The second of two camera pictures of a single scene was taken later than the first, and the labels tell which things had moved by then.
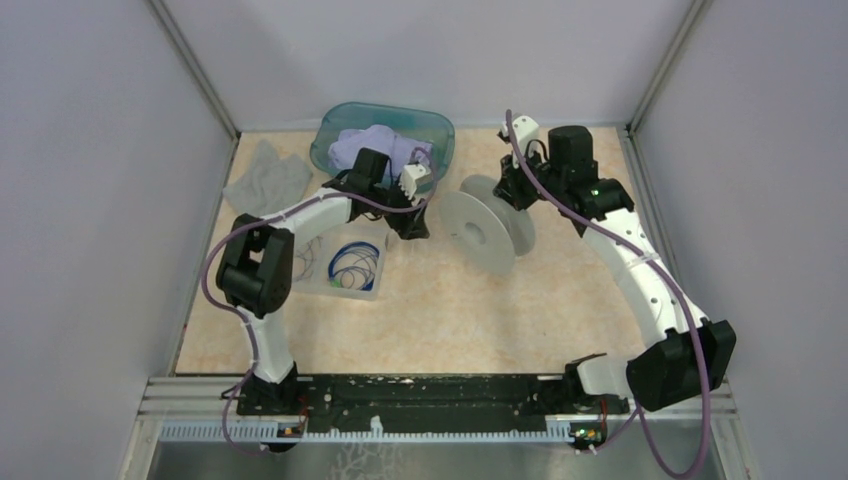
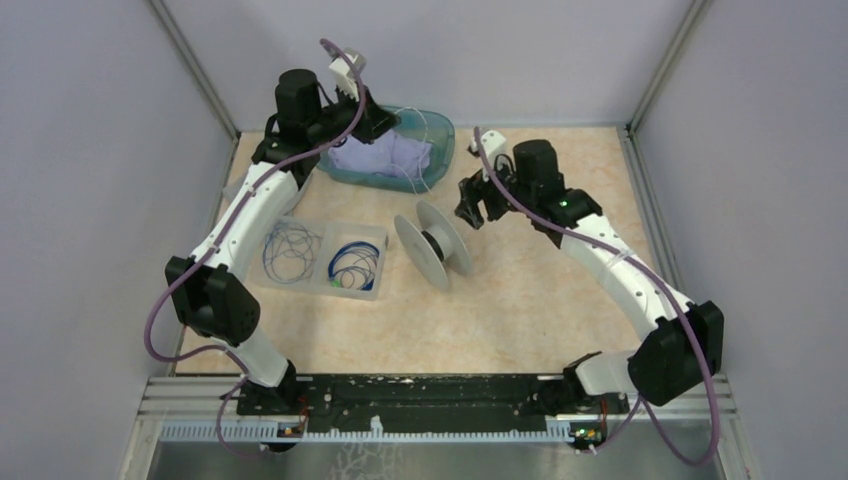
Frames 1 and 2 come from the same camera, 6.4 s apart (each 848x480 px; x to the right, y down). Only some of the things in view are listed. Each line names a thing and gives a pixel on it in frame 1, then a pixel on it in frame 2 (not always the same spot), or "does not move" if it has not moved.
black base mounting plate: [412, 402] does not move
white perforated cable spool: [490, 230] → [433, 245]
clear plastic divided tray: [346, 262] does not move
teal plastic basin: [416, 125] does not move
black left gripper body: [393, 204] → [337, 119]
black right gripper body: [522, 189] does not move
